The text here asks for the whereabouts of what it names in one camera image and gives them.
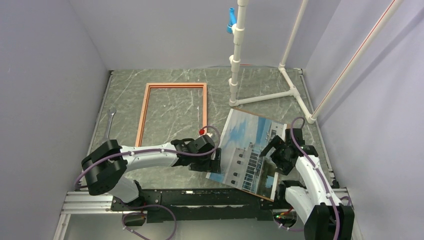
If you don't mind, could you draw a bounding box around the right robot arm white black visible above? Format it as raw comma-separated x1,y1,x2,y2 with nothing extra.
260,128,355,240

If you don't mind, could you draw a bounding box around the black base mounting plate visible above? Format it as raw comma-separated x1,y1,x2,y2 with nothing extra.
110,188,299,227

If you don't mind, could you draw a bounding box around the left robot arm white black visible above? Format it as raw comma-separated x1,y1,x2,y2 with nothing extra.
81,134,221,210

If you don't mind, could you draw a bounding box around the silver open-end wrench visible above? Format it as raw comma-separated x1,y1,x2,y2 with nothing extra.
100,107,117,143

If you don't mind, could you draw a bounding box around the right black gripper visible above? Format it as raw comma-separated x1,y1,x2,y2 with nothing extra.
260,135,294,175

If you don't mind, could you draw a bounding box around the orange wooden picture frame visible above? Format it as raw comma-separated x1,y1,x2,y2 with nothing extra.
135,82,208,147

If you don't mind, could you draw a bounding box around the building and sky photo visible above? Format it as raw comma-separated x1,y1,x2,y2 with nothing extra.
206,108,288,201

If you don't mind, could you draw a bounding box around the white PVC pipe stand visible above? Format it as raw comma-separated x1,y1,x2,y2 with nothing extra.
228,0,403,124

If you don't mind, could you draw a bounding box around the blue pipe fitting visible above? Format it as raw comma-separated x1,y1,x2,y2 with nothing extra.
226,7,237,34

